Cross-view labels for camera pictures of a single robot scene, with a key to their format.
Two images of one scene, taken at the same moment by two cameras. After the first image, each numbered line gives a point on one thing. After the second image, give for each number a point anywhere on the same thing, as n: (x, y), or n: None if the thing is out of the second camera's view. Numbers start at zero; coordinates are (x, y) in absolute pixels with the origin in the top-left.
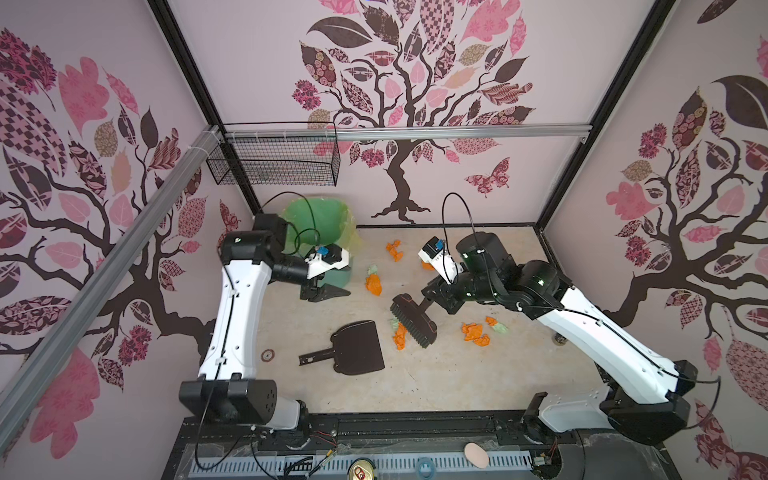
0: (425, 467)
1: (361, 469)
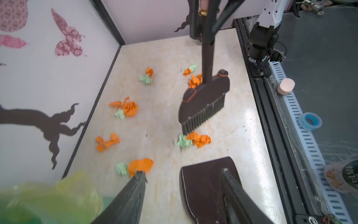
0: (310, 121)
1: (343, 177)
